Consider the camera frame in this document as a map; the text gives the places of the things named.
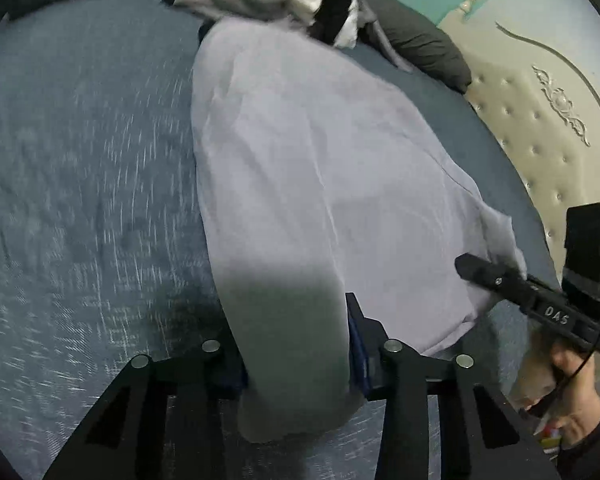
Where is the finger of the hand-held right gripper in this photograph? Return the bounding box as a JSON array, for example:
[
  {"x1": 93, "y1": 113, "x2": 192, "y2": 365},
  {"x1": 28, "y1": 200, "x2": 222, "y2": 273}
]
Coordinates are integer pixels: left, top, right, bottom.
[{"x1": 454, "y1": 253, "x2": 536, "y2": 311}]

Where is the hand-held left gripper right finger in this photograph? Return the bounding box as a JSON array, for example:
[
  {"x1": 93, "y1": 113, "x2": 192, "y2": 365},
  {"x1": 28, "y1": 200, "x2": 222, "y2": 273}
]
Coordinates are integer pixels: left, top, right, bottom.
[{"x1": 345, "y1": 292, "x2": 561, "y2": 480}]

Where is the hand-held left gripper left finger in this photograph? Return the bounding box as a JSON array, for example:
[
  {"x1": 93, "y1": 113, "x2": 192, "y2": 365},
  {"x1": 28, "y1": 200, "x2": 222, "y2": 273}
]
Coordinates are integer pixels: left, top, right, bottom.
[{"x1": 42, "y1": 330, "x2": 246, "y2": 480}]

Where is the grey jacket with black cuffs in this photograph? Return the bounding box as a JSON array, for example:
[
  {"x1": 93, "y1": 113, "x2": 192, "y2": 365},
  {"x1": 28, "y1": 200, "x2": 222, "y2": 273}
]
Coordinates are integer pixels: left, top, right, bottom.
[{"x1": 190, "y1": 15, "x2": 528, "y2": 443}]

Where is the person's right forearm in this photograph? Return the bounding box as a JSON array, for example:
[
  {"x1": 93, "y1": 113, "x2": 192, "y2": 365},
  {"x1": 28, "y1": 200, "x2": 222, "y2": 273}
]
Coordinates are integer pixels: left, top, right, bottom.
[{"x1": 555, "y1": 395, "x2": 600, "y2": 480}]

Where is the person's right hand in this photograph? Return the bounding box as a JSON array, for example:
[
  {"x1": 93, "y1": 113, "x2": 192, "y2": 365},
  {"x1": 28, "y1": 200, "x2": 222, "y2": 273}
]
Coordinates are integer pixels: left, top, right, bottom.
[{"x1": 510, "y1": 324, "x2": 600, "y2": 448}]

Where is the cream tufted headboard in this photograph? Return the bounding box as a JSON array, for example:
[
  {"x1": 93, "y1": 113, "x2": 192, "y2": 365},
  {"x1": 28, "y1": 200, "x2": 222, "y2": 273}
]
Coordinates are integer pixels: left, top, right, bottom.
[{"x1": 437, "y1": 0, "x2": 600, "y2": 391}]

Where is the dark grey duvet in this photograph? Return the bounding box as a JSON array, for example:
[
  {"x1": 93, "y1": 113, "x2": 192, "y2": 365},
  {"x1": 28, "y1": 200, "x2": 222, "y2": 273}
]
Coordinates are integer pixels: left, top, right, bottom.
[{"x1": 5, "y1": 0, "x2": 473, "y2": 93}]

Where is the bed with blue sheet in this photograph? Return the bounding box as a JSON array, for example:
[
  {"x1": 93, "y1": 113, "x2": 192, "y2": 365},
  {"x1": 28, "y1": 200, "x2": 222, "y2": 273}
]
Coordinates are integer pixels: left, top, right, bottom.
[{"x1": 0, "y1": 0, "x2": 561, "y2": 480}]

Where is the thin grey garment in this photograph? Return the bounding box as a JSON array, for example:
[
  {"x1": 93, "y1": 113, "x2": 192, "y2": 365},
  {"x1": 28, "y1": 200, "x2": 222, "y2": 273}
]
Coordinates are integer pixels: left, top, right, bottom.
[{"x1": 355, "y1": 0, "x2": 411, "y2": 71}]

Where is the black garment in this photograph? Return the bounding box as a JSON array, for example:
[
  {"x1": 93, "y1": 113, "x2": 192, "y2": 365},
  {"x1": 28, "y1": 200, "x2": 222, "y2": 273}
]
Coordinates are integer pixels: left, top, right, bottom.
[{"x1": 307, "y1": 0, "x2": 361, "y2": 48}]

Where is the black cable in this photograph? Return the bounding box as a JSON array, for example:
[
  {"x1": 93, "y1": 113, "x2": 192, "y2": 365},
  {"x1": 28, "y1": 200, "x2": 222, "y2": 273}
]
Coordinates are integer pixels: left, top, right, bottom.
[{"x1": 522, "y1": 340, "x2": 600, "y2": 418}]

